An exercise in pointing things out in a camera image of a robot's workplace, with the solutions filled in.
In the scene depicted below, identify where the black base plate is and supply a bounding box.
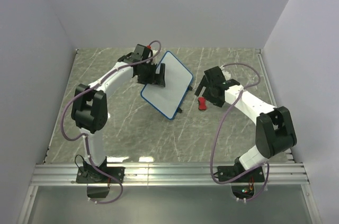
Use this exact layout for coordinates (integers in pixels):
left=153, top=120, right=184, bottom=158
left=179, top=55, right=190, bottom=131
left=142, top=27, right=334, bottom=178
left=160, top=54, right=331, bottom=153
left=213, top=166, right=265, bottom=183
left=76, top=166, right=125, bottom=184

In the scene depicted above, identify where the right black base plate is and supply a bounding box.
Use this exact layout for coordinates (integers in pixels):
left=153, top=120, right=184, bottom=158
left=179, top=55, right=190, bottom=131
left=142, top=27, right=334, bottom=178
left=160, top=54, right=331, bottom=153
left=213, top=166, right=265, bottom=183

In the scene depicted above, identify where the whiteboard wire stand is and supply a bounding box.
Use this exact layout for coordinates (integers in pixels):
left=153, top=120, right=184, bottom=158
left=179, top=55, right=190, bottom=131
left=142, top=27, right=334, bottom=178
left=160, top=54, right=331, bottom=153
left=176, top=85, right=193, bottom=114

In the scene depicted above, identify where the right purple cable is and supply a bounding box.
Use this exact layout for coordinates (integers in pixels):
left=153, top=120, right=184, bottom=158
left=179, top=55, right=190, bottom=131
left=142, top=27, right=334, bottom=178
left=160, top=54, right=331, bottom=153
left=209, top=62, right=271, bottom=202

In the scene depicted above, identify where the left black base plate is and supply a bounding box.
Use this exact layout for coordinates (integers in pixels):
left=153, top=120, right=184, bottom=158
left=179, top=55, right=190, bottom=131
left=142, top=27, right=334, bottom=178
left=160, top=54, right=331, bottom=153
left=76, top=166, right=125, bottom=184

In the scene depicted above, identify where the aluminium rail frame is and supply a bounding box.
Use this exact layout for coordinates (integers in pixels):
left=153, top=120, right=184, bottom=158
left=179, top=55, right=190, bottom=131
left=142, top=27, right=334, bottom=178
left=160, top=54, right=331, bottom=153
left=17, top=48, right=323, bottom=224

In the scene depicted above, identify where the red bone-shaped eraser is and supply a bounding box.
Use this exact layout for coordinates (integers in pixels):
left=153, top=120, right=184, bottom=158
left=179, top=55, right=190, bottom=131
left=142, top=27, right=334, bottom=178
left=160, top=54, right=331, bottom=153
left=198, top=96, right=207, bottom=111

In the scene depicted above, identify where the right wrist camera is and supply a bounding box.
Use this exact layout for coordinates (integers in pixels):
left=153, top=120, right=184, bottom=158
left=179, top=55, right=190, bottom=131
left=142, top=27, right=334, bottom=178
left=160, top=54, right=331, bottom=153
left=220, top=67, right=231, bottom=80

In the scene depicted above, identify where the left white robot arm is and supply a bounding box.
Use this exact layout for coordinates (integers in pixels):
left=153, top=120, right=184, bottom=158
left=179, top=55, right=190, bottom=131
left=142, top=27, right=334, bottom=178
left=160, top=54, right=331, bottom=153
left=71, top=44, right=165, bottom=183

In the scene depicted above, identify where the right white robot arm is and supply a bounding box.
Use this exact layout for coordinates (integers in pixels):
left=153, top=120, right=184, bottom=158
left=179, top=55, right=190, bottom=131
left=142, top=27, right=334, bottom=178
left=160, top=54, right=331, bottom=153
left=195, top=66, right=297, bottom=184

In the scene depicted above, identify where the blue framed whiteboard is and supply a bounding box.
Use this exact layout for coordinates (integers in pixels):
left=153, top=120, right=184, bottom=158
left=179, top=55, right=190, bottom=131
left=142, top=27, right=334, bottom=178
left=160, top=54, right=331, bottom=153
left=140, top=51, right=193, bottom=120

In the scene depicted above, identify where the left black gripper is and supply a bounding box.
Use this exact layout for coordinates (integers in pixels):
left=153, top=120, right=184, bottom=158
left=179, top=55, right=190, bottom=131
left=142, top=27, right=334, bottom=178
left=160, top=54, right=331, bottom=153
left=137, top=62, right=165, bottom=87

